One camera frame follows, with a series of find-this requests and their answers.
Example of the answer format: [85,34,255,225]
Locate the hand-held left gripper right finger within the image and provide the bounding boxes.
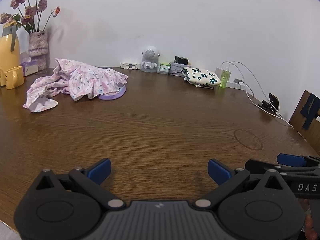
[192,159,285,210]

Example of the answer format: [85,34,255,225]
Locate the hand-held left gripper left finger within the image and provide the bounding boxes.
[35,158,127,210]

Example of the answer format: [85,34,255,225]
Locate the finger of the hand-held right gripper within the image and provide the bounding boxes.
[277,153,320,167]
[244,159,320,177]

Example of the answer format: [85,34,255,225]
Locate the pink floral dress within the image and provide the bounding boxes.
[23,58,130,113]

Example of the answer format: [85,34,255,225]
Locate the person's right hand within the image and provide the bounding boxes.
[304,214,320,240]

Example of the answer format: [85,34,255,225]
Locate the wooden chair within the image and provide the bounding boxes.
[288,90,320,153]

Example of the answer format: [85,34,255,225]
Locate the pink blue purple garment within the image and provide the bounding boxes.
[61,84,127,101]

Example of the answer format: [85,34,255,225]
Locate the white power strip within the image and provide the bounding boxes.
[225,79,247,90]

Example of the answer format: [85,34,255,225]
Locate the green spray bottle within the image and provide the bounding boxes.
[220,65,229,88]

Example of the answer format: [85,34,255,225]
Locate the cream floral folded cloth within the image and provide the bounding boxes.
[182,67,222,90]

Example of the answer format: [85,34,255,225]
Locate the white charger block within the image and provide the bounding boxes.
[215,66,232,80]

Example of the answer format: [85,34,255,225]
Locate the purple tissue box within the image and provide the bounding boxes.
[20,52,39,77]

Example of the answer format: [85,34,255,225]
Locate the yellow cup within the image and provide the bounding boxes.
[4,66,25,90]

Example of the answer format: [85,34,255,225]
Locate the white robot speaker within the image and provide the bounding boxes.
[140,46,160,73]

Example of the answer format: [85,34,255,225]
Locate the yellow thermos jug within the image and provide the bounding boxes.
[0,20,21,87]

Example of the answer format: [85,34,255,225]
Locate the dried pink flower bouquet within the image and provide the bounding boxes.
[0,0,60,34]

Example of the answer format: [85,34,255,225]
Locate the dark cloth strap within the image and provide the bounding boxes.
[300,92,320,130]

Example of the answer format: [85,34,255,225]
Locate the thin white cable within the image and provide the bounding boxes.
[221,61,280,115]

